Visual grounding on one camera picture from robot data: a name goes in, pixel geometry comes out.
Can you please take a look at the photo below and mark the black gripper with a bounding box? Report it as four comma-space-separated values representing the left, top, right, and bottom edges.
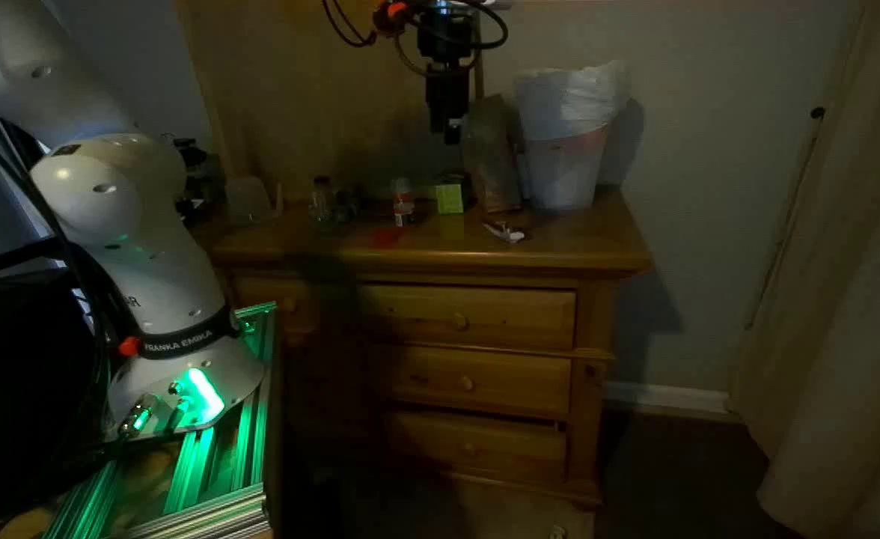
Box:
414, 10, 479, 146

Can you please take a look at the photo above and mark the spice bottle with red label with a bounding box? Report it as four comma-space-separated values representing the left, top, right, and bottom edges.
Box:
389, 177, 417, 231

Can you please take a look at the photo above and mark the brown paper bag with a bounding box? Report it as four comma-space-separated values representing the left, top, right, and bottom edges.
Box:
462, 94, 528, 215

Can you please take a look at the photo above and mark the small green box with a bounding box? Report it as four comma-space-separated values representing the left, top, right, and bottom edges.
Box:
435, 179, 470, 218

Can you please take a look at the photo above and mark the white plastic bag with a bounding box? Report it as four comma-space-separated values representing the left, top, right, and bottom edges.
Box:
509, 61, 631, 215

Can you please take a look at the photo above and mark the small shiny wrapper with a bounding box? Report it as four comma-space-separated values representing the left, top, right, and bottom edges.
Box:
482, 215, 530, 246

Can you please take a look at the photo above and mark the clear glass cup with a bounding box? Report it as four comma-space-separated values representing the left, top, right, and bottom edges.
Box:
304, 173, 351, 227

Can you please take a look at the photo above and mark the wooden back board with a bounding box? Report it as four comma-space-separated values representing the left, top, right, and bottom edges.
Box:
173, 0, 486, 206

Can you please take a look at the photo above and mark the wooden dresser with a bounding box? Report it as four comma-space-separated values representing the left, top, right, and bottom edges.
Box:
205, 189, 655, 539

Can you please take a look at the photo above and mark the wooden drawer with knob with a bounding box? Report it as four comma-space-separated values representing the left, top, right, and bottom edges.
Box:
386, 407, 573, 487
354, 282, 582, 354
386, 341, 574, 422

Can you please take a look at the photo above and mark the metal measuring cup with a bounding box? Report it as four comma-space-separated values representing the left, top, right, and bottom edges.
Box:
221, 173, 278, 227

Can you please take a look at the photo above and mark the beige curtain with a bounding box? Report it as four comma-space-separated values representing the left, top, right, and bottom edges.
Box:
729, 0, 880, 539

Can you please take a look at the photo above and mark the black equipment box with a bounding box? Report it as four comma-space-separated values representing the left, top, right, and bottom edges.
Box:
0, 252, 119, 526

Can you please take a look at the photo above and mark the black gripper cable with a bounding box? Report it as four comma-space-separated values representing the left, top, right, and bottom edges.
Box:
320, 0, 515, 53

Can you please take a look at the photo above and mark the black device with cables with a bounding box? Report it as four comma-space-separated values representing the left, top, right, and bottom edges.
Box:
172, 134, 232, 231

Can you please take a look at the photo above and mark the aluminium frame with green light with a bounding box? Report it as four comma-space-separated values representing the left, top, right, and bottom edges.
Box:
0, 299, 281, 539

